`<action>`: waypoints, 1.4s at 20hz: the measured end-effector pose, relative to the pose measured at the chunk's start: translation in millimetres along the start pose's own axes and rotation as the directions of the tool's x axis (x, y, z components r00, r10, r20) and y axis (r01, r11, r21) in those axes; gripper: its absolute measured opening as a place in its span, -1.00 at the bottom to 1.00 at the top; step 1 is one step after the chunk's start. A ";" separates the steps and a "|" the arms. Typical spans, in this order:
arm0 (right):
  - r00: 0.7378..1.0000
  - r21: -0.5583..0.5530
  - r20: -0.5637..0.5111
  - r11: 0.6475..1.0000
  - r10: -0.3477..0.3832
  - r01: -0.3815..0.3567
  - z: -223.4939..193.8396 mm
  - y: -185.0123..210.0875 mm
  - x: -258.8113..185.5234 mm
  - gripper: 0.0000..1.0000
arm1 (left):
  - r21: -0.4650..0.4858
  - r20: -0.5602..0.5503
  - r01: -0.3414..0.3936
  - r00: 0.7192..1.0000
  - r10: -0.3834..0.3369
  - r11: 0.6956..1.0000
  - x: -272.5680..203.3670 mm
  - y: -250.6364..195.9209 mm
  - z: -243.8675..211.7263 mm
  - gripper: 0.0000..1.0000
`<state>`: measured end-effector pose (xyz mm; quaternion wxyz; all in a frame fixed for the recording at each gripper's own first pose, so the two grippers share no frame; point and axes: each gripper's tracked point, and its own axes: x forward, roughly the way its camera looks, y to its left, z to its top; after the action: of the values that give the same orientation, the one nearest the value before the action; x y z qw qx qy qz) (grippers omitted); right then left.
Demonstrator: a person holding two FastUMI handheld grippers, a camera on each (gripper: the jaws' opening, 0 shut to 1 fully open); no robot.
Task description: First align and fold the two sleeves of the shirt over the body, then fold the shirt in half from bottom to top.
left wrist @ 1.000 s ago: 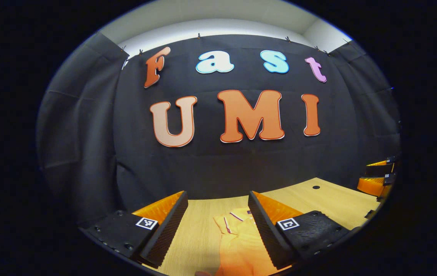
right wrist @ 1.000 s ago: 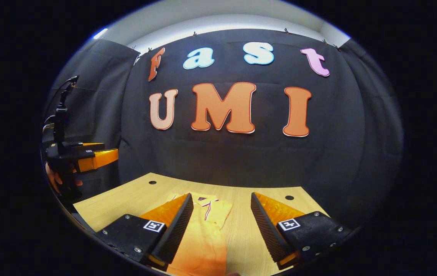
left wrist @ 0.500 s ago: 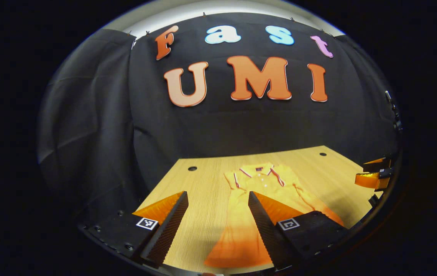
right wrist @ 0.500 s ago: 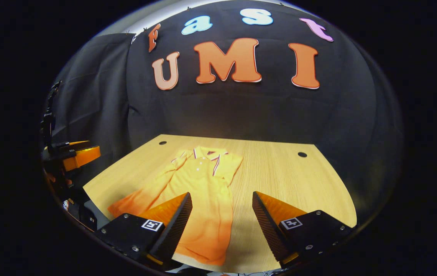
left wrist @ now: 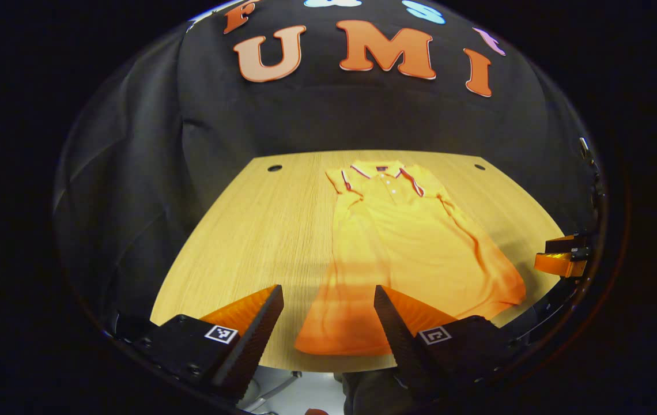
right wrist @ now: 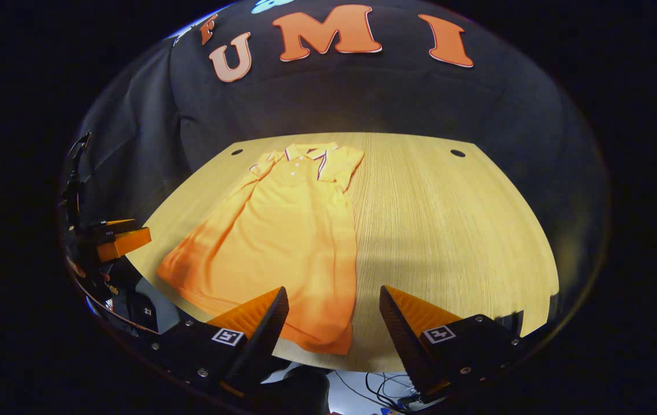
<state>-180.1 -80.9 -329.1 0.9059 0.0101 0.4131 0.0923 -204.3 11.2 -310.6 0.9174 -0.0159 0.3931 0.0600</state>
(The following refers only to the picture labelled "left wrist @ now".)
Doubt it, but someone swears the person's dark trouser leg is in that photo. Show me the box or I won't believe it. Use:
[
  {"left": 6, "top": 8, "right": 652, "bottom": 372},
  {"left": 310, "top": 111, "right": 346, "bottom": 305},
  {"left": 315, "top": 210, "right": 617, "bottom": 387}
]
[{"left": 337, "top": 371, "right": 417, "bottom": 415}]

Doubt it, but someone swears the grey metal bar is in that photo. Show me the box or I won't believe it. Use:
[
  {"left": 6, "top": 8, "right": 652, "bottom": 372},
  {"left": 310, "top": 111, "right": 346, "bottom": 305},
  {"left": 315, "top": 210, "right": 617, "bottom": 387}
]
[{"left": 241, "top": 372, "right": 302, "bottom": 413}]

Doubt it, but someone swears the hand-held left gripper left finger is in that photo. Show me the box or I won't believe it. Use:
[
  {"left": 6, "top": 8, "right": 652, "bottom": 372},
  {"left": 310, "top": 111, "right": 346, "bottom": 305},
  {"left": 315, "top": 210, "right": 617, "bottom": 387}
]
[{"left": 104, "top": 284, "right": 285, "bottom": 403}]

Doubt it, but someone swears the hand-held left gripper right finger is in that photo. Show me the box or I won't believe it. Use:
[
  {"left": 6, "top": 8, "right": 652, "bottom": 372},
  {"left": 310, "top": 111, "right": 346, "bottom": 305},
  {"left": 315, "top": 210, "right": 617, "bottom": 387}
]
[{"left": 373, "top": 284, "right": 528, "bottom": 405}]

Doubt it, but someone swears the orange polo T-shirt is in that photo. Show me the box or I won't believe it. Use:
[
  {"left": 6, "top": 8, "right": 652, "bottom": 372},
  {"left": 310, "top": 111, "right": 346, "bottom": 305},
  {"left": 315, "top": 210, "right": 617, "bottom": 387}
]
[{"left": 294, "top": 160, "right": 528, "bottom": 357}]

